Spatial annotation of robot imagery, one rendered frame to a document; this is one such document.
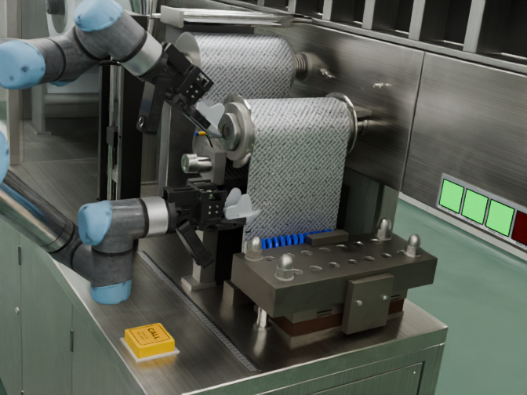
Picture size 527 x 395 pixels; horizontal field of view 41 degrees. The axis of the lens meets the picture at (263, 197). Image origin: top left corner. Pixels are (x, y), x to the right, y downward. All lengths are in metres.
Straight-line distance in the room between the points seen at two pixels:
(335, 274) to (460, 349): 2.04
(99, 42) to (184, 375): 0.59
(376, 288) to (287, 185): 0.28
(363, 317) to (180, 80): 0.57
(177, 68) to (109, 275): 0.40
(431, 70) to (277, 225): 0.44
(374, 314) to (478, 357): 1.93
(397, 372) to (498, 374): 1.77
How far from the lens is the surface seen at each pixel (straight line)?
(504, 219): 1.34
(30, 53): 1.21
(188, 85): 1.34
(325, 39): 1.72
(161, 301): 1.49
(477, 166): 1.38
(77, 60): 1.30
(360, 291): 1.38
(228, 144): 1.41
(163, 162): 1.78
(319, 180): 1.50
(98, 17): 1.26
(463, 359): 3.30
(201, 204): 1.33
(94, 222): 1.26
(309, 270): 1.37
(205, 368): 1.28
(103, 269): 1.31
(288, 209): 1.48
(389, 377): 1.50
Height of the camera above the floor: 1.60
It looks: 19 degrees down
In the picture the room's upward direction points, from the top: 6 degrees clockwise
